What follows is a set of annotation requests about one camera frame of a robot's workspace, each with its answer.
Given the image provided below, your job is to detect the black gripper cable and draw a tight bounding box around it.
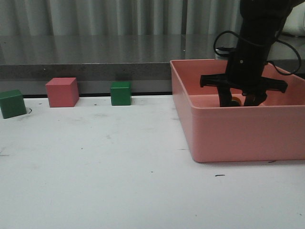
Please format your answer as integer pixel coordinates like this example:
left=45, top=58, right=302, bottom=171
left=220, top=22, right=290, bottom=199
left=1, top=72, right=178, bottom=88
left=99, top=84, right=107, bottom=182
left=213, top=30, right=301, bottom=75

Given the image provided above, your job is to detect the grey curtain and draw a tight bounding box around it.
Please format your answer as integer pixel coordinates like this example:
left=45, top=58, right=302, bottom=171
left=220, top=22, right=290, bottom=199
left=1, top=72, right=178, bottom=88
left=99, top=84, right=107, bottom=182
left=0, top=0, right=241, bottom=36

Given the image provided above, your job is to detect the pink cube block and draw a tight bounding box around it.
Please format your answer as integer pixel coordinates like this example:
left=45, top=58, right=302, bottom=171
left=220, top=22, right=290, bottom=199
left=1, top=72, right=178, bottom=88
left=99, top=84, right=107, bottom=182
left=45, top=77, right=79, bottom=108

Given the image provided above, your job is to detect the green cube block left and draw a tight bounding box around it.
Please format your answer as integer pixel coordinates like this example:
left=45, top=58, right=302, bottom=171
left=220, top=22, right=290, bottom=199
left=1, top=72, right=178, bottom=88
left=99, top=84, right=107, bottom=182
left=0, top=90, right=27, bottom=119

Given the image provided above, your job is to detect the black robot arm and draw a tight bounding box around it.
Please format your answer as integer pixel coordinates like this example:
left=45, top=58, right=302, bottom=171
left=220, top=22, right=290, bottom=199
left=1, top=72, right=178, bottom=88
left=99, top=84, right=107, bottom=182
left=200, top=0, right=302, bottom=107

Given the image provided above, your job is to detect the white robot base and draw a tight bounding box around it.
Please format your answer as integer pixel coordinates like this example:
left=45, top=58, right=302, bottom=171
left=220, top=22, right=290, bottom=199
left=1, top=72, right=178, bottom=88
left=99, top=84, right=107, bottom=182
left=283, top=10, right=305, bottom=37

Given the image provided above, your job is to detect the green cube block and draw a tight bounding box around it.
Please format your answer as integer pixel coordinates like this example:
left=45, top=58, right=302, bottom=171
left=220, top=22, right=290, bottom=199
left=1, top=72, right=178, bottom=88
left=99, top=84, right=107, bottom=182
left=110, top=81, right=132, bottom=106
left=0, top=90, right=27, bottom=119

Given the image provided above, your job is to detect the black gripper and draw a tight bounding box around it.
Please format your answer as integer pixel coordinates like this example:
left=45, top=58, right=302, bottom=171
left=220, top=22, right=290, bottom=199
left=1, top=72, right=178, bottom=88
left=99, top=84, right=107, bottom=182
left=200, top=42, right=288, bottom=107

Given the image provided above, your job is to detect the pink plastic bin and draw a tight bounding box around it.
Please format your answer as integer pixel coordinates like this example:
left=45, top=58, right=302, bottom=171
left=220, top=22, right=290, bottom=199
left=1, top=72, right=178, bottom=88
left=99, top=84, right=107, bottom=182
left=170, top=59, right=305, bottom=162

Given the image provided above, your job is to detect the green cube block middle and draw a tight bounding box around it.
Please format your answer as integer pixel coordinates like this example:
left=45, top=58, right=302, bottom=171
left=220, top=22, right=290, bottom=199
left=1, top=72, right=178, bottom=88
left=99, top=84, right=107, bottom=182
left=110, top=81, right=132, bottom=106

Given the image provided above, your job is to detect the yellow push button switch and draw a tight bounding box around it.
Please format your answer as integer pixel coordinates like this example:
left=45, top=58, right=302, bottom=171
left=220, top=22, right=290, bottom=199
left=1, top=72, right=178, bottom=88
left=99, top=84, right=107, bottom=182
left=231, top=97, right=242, bottom=107

